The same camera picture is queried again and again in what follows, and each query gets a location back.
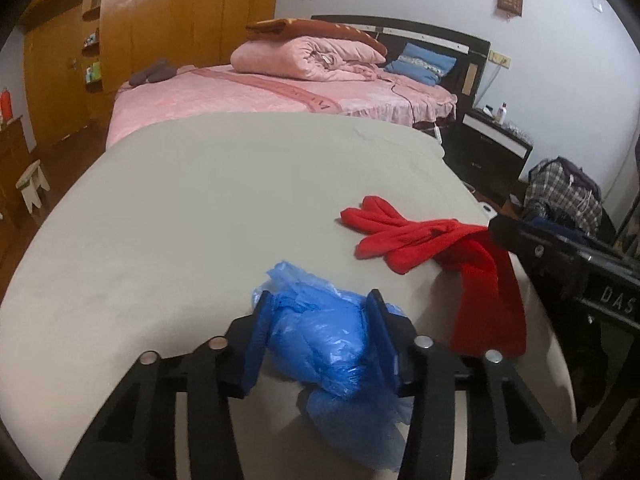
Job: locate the plaid cloth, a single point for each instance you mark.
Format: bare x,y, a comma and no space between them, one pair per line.
565,190

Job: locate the wall socket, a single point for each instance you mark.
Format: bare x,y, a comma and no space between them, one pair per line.
500,58

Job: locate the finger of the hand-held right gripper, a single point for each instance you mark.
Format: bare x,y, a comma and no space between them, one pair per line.
540,250

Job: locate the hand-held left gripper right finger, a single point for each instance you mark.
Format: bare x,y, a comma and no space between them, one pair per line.
381,330

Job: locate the blue pillow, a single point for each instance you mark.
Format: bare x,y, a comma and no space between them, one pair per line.
420,62

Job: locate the bed with pink sheet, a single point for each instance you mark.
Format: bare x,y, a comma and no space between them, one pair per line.
225,90

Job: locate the blue plastic bag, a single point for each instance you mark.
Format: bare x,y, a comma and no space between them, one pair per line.
320,340

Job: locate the green container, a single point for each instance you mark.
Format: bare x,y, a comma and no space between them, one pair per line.
93,71

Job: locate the wooden desk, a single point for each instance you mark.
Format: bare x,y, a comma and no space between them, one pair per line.
12,145

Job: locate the beige tablecloth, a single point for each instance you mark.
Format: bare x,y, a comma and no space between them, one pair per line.
200,210

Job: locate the black and white nightstand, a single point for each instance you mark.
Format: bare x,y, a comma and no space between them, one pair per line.
485,155

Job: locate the wooden wardrobe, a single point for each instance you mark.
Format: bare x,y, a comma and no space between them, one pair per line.
175,20

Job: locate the white wooden stool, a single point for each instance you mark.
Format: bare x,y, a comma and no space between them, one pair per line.
32,185

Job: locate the red knit glove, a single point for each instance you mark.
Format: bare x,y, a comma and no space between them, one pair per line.
485,285
380,217

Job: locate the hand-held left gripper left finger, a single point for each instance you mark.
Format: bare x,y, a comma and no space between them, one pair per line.
257,330

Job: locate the brown patterned pillow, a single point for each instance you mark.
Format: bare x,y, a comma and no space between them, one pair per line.
325,27

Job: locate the white bottle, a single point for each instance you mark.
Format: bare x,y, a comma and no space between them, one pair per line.
501,114

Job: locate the red thermos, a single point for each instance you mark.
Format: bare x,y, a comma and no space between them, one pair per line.
6,105

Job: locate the folded pink quilt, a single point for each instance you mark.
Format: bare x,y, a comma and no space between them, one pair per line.
280,57

